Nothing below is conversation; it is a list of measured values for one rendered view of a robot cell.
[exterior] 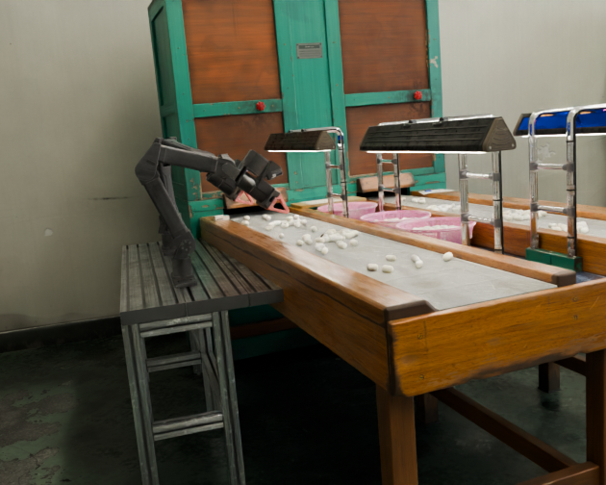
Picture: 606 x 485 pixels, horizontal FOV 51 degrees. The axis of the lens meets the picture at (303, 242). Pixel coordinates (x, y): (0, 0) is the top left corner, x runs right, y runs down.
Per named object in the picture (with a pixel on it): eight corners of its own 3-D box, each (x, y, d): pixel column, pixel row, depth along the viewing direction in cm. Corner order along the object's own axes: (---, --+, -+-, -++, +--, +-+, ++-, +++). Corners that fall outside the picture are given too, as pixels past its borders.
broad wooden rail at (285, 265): (391, 396, 128) (385, 307, 125) (202, 257, 296) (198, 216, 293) (441, 384, 132) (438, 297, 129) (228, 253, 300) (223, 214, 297)
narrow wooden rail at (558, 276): (558, 323, 141) (557, 274, 139) (287, 229, 309) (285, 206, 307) (577, 319, 143) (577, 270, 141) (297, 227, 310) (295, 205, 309)
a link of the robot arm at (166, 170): (183, 228, 264) (170, 148, 260) (170, 231, 259) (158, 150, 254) (173, 228, 268) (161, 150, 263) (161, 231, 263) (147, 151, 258)
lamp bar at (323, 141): (315, 151, 225) (314, 130, 224) (264, 150, 283) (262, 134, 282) (337, 149, 228) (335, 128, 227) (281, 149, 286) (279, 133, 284)
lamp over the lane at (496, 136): (486, 152, 135) (485, 117, 134) (359, 151, 193) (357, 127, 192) (517, 149, 138) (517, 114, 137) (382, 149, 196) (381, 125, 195)
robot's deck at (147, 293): (121, 326, 176) (119, 312, 175) (123, 254, 291) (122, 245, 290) (420, 281, 198) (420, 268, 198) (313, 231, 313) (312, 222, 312)
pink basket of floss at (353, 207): (366, 232, 269) (364, 210, 268) (309, 232, 281) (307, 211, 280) (387, 221, 292) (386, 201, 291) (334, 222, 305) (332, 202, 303)
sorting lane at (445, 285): (440, 319, 130) (439, 309, 129) (224, 223, 298) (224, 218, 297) (558, 294, 140) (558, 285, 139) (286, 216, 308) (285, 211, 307)
